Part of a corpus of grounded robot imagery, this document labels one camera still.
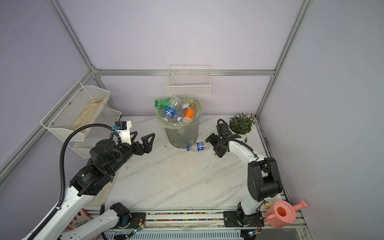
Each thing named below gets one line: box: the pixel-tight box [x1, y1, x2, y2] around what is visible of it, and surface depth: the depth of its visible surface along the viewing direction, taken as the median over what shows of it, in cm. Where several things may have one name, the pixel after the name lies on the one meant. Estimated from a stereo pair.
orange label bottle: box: [183, 109, 195, 123], surface depth 86 cm
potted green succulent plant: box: [228, 112, 255, 143], surface depth 95 cm
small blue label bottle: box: [163, 105, 183, 123], surface depth 84 cm
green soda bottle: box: [154, 98, 170, 109], surface depth 86 cm
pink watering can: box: [264, 199, 309, 229], surface depth 68 cm
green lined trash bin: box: [155, 96, 204, 149], surface depth 87 cm
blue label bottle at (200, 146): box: [186, 142, 210, 152], surface depth 100 cm
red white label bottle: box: [181, 102, 191, 111], surface depth 97 cm
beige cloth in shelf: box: [70, 97, 107, 134], surface depth 82 cm
